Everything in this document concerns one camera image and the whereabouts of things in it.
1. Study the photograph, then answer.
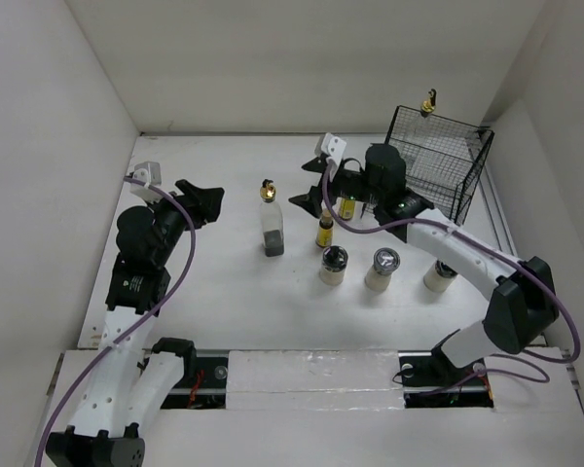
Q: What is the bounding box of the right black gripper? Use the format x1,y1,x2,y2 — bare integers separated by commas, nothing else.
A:
289,156,384,218

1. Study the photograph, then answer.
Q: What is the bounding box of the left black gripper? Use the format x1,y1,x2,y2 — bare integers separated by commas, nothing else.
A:
145,180,222,266

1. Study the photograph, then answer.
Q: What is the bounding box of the oil bottle with dark contents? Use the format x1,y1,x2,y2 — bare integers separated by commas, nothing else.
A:
259,179,284,257

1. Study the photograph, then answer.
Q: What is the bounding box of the clear oil bottle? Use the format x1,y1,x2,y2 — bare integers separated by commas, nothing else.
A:
403,89,442,171

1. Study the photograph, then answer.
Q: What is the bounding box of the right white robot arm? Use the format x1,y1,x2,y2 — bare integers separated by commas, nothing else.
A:
290,137,560,385

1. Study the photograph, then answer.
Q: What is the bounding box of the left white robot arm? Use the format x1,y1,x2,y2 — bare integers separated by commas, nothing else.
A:
33,176,225,466

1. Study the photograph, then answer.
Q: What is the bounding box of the far yellow label brown bottle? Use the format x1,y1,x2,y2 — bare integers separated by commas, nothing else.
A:
338,198,356,221

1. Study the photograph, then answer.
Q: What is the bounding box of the yellow label brown bottle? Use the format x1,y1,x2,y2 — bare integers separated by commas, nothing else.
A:
338,198,356,221
315,209,334,248

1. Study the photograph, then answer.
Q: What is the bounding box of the near yellow label brown bottle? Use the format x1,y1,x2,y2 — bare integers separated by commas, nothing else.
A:
315,209,334,248

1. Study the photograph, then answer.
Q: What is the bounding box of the left white powder jar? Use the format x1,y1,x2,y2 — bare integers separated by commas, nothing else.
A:
319,245,348,286

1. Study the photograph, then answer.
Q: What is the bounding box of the white powder jar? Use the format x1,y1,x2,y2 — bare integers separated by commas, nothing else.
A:
365,247,400,293
423,261,457,294
319,245,348,286

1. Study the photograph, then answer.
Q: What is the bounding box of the middle white powder jar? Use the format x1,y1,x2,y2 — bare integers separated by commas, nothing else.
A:
365,247,400,293

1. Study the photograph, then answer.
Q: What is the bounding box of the right white powder jar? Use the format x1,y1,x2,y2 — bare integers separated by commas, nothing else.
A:
423,261,457,294

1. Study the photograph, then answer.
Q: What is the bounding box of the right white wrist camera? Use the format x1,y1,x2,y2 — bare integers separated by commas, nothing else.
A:
315,132,347,166

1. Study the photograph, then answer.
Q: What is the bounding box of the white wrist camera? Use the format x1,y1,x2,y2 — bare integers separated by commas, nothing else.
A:
128,162,162,202
315,132,347,166

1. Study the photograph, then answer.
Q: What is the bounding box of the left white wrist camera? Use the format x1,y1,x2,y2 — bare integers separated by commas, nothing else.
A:
128,162,162,202

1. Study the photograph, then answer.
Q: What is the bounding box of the black wire basket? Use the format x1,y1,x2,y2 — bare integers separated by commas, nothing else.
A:
384,105,494,225

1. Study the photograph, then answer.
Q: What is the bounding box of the metal mounting rail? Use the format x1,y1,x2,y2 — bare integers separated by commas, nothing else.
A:
163,350,493,412

